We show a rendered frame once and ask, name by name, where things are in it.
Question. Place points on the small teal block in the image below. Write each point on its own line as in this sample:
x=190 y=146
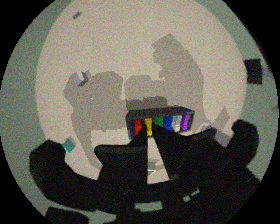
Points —
x=68 y=145

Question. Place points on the beige shallow tray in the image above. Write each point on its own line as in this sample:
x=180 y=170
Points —
x=151 y=168

